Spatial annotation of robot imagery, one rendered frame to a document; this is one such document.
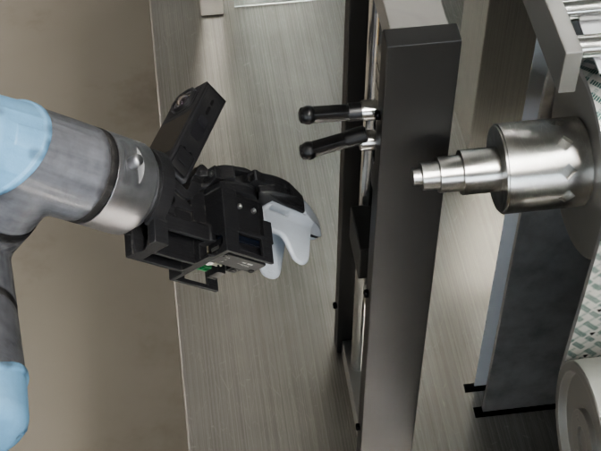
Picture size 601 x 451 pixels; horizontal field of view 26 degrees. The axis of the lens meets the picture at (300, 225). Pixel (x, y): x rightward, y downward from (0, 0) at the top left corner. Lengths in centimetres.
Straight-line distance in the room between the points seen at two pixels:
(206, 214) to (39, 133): 18
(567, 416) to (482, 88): 54
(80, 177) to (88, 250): 168
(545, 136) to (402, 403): 36
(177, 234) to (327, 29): 70
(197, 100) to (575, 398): 39
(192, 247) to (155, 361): 141
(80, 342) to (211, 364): 117
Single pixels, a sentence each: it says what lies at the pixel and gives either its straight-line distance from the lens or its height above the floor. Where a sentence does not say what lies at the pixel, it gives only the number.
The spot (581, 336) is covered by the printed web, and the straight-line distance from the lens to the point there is 98.
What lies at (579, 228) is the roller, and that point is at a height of 129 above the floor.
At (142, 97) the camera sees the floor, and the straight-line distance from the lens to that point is 293.
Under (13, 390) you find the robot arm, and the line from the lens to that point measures 91.
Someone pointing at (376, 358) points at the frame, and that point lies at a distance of 111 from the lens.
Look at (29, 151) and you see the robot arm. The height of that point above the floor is 134.
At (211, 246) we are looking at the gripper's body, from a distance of 105.
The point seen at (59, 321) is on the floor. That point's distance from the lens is 254.
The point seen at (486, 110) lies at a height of 97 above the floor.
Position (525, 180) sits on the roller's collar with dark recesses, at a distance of 90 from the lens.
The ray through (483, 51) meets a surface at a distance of 144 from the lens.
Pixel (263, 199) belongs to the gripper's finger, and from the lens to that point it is 109.
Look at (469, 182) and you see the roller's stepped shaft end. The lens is 91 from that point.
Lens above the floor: 200
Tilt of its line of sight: 49 degrees down
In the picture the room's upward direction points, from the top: straight up
